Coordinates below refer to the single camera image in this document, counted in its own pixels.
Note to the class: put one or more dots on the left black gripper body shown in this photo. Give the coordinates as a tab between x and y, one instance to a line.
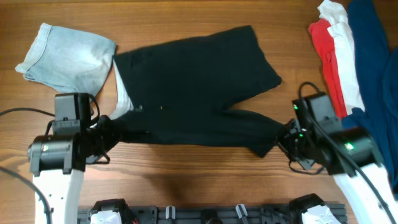
107	135

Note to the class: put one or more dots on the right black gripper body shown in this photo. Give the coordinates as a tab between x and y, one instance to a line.
295	143

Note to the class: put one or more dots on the black shorts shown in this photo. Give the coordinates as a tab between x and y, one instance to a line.
185	91

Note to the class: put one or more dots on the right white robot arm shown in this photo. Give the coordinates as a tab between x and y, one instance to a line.
350	157

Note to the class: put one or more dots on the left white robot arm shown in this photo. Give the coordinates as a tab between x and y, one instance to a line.
58	163

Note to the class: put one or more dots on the folded light blue denim shorts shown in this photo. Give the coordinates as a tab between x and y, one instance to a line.
68	60

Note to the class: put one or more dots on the red cloth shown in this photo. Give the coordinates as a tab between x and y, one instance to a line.
325	48

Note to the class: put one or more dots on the navy blue garment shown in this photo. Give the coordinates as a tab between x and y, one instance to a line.
376	70

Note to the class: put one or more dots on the white cloth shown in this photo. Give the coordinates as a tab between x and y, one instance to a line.
342	36

